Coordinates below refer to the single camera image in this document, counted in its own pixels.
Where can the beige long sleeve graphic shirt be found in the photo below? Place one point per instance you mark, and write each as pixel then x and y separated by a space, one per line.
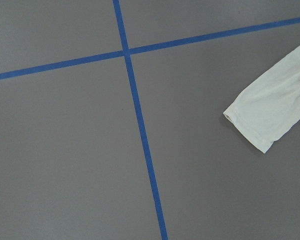
pixel 269 107

